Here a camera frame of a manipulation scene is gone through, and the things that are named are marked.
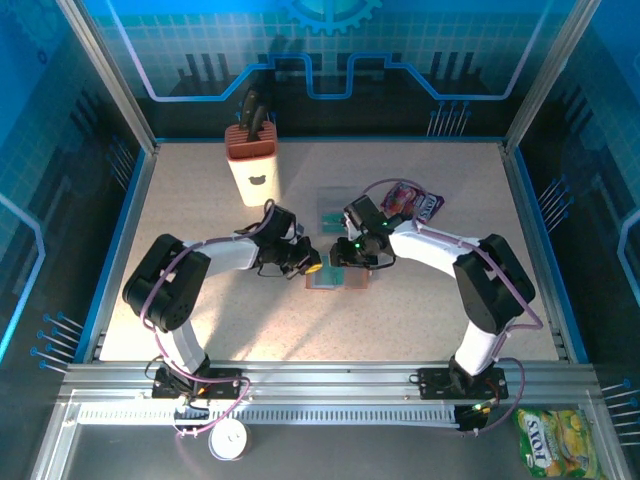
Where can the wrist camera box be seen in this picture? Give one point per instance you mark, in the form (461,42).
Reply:
(351,230)
(300,229)

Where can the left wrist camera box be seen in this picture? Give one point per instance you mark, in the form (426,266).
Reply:
(300,229)

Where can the purple candy bag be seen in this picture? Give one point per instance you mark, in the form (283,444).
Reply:
(425,205)

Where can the aluminium frame post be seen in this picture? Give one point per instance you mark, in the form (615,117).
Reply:
(550,75)
(107,75)

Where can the cream knife block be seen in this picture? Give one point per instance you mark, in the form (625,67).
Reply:
(252,185)

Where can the green credit card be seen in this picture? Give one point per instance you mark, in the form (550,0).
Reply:
(332,218)
(334,229)
(330,277)

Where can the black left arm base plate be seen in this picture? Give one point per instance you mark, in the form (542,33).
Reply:
(225,385)

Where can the white round lid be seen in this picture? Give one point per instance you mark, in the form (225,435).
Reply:
(227,440)

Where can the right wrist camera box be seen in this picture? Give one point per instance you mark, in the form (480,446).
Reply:
(351,230)

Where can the aluminium cross rail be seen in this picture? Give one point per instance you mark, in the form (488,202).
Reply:
(325,377)

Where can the black electronics box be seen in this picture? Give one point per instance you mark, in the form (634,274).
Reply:
(472,420)

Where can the yellow green candy bag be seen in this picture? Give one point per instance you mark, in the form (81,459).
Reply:
(555,442)

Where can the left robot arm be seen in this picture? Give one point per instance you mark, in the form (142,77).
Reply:
(165,285)

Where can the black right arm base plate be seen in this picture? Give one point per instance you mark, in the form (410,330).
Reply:
(435,384)

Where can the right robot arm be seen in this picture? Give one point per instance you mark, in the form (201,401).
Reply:
(495,285)

